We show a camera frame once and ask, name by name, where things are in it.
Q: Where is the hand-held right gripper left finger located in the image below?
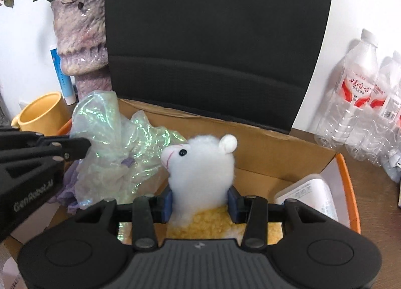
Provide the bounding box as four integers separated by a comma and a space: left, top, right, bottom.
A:
74, 189, 173, 252

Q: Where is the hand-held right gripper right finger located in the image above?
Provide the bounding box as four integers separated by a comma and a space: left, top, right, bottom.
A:
227, 188, 324, 251

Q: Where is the yellow mug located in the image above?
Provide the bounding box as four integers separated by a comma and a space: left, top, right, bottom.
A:
12, 91, 71, 135

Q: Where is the brown wooden desktop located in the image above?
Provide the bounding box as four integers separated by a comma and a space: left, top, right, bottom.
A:
0, 143, 401, 289

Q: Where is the purple textured vase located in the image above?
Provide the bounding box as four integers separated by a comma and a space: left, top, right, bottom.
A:
51, 0, 114, 102

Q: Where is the white plastic container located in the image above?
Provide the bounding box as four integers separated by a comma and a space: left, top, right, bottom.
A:
275, 174, 339, 221

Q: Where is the white printed packet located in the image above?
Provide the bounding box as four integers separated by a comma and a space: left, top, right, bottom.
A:
0, 239, 25, 289

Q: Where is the clear bottle with red label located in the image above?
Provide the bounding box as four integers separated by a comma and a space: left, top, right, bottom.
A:
346, 51, 401, 167
315, 29, 381, 149

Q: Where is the white and yellow plush alpaca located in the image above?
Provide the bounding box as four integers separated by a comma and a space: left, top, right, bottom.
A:
160, 134, 283, 248

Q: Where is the iridescent plastic wrap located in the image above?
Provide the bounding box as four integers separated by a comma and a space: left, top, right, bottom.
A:
69, 91, 188, 210

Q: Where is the blue and white tube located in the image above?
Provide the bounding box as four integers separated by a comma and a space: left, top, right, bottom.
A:
50, 47, 77, 105

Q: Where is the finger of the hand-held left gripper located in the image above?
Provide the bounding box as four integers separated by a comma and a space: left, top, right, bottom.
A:
0, 129, 92, 162

